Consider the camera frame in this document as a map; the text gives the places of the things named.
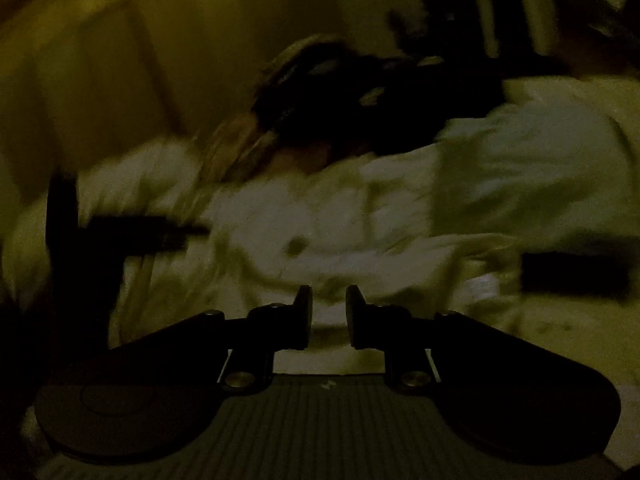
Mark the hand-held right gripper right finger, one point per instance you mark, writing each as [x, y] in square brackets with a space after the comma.
[354, 317]

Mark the shiny crumpled bag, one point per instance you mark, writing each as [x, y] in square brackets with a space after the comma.
[610, 0]

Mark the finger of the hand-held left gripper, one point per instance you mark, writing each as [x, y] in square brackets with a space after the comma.
[145, 232]

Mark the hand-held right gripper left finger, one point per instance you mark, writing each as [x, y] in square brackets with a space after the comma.
[304, 317]

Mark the white printed blanket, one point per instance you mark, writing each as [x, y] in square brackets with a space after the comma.
[350, 220]

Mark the dark cloth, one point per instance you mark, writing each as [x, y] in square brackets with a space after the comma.
[575, 275]

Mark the tan ruffled cloth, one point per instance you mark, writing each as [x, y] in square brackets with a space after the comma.
[240, 147]

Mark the dark hanging clothes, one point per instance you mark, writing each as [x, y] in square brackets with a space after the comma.
[465, 5]

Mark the padded headboard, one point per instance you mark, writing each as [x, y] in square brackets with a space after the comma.
[125, 60]

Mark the pile of dark clothes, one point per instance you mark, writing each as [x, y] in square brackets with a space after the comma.
[380, 105]

